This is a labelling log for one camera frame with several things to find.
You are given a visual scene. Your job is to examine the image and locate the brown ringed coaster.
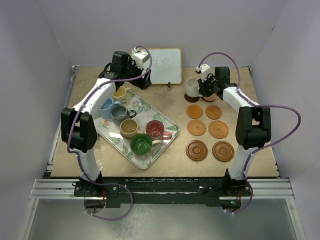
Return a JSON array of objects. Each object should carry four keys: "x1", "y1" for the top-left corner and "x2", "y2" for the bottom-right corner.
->
[
  {"x1": 185, "y1": 140, "x2": 208, "y2": 162},
  {"x1": 212, "y1": 141, "x2": 235, "y2": 162}
]

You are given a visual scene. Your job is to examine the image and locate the green ceramic cup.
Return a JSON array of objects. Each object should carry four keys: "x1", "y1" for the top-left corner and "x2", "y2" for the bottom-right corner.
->
[{"x1": 129, "y1": 134, "x2": 164, "y2": 155}]

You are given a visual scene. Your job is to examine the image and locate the small whiteboard with stand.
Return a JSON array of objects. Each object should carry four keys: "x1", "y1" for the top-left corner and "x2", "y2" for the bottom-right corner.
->
[{"x1": 144, "y1": 48, "x2": 182, "y2": 86}]

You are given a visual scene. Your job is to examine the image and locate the floral serving tray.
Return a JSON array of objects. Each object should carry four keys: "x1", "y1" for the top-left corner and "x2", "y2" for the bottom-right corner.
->
[{"x1": 94, "y1": 90, "x2": 180, "y2": 170}]

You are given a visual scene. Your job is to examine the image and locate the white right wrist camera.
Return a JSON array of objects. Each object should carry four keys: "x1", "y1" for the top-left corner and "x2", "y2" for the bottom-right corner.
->
[{"x1": 195, "y1": 64, "x2": 211, "y2": 82}]

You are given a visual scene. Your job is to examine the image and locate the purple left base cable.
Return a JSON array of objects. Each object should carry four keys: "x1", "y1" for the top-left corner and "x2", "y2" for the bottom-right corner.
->
[{"x1": 83, "y1": 184, "x2": 136, "y2": 222}]

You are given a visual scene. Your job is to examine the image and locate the yellow ceramic cup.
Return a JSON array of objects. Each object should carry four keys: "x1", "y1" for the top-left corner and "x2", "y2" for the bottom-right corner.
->
[{"x1": 112, "y1": 86, "x2": 131, "y2": 99}]

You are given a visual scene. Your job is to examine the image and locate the light wooden coaster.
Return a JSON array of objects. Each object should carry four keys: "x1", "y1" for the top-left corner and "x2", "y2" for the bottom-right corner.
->
[{"x1": 205, "y1": 105, "x2": 222, "y2": 120}]

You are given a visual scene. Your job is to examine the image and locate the dark walnut coaster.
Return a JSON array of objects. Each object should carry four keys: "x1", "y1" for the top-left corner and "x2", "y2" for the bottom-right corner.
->
[{"x1": 184, "y1": 93, "x2": 200, "y2": 103}]

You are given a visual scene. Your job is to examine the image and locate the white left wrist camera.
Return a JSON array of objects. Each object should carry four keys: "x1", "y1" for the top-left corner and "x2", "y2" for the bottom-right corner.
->
[{"x1": 131, "y1": 46, "x2": 152, "y2": 70}]

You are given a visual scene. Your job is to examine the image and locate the woven bamboo coaster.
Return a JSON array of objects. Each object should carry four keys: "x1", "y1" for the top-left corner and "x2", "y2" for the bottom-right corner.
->
[
  {"x1": 187, "y1": 119, "x2": 207, "y2": 136},
  {"x1": 208, "y1": 120, "x2": 229, "y2": 139}
]

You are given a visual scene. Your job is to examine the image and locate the white ceramic cup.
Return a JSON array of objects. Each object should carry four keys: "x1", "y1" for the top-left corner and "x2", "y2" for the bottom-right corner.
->
[{"x1": 185, "y1": 78, "x2": 200, "y2": 98}]

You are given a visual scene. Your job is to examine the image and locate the tan ceramic cup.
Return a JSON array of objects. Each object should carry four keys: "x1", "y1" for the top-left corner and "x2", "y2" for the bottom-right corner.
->
[{"x1": 119, "y1": 119, "x2": 144, "y2": 140}]

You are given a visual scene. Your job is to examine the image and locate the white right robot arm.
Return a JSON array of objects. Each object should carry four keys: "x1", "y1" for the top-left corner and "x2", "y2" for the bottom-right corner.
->
[{"x1": 195, "y1": 64, "x2": 271, "y2": 196}]

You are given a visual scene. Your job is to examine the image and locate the light blue ceramic cup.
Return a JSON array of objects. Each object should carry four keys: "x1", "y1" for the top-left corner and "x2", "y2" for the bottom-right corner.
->
[{"x1": 99, "y1": 97, "x2": 123, "y2": 120}]

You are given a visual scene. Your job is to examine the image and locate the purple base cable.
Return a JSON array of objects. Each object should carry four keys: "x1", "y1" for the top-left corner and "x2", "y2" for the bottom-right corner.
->
[
  {"x1": 83, "y1": 184, "x2": 136, "y2": 222},
  {"x1": 223, "y1": 179, "x2": 257, "y2": 216}
]

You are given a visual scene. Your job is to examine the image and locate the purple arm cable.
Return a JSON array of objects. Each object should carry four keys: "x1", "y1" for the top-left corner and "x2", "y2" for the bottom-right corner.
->
[
  {"x1": 66, "y1": 45, "x2": 153, "y2": 187},
  {"x1": 198, "y1": 52, "x2": 302, "y2": 185}
]

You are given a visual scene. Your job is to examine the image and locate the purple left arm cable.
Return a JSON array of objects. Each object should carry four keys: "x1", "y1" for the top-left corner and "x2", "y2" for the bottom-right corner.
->
[{"x1": 66, "y1": 45, "x2": 153, "y2": 187}]

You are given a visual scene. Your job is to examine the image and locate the orange wooden coaster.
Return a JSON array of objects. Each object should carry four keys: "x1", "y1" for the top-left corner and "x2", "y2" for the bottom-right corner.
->
[{"x1": 186, "y1": 104, "x2": 203, "y2": 119}]

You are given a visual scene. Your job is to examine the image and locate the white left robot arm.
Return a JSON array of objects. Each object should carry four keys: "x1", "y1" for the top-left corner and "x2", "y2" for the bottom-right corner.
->
[{"x1": 60, "y1": 46, "x2": 152, "y2": 196}]

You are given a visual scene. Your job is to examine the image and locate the aluminium frame rail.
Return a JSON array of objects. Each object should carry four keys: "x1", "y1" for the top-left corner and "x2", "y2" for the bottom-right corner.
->
[{"x1": 29, "y1": 178, "x2": 294, "y2": 200}]

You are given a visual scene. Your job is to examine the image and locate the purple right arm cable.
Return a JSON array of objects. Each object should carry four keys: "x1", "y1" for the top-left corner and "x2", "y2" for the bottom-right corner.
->
[{"x1": 198, "y1": 52, "x2": 302, "y2": 185}]

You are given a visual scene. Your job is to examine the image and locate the black front rail base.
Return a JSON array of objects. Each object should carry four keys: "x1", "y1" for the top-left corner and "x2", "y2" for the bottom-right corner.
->
[{"x1": 71, "y1": 177, "x2": 252, "y2": 209}]

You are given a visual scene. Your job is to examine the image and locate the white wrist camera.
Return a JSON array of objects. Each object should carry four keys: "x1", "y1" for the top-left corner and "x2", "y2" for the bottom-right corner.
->
[
  {"x1": 195, "y1": 64, "x2": 211, "y2": 82},
  {"x1": 131, "y1": 46, "x2": 152, "y2": 70}
]

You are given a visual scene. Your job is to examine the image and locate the grey blue ceramic cup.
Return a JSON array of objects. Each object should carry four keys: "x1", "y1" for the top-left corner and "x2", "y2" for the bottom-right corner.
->
[{"x1": 111, "y1": 105, "x2": 137, "y2": 126}]

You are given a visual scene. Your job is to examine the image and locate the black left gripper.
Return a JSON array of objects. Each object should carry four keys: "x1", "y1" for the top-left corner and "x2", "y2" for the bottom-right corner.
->
[{"x1": 122, "y1": 58, "x2": 151, "y2": 90}]

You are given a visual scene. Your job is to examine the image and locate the pink ceramic cup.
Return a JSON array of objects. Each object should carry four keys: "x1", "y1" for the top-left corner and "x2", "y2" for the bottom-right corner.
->
[{"x1": 202, "y1": 95, "x2": 216, "y2": 103}]

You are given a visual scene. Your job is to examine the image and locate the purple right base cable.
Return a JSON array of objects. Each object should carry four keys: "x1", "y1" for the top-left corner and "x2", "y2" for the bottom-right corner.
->
[{"x1": 223, "y1": 179, "x2": 257, "y2": 216}]

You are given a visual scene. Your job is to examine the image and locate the red ceramic cup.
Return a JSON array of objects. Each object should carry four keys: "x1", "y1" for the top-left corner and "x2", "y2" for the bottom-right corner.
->
[{"x1": 145, "y1": 120, "x2": 172, "y2": 141}]

